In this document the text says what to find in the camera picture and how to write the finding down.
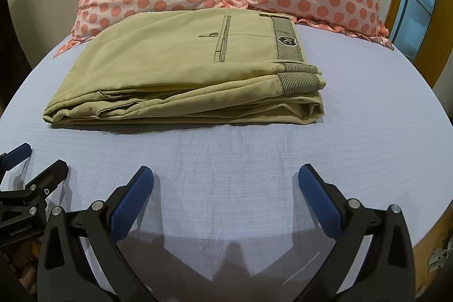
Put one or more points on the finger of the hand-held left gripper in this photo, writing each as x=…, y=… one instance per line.
x=17, y=153
x=49, y=176

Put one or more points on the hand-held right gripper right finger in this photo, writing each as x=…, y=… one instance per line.
x=320, y=204

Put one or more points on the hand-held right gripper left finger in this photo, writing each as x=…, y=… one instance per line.
x=129, y=208

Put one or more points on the khaki pants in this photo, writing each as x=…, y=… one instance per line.
x=184, y=75

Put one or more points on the wooden bed frame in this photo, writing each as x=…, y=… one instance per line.
x=429, y=273

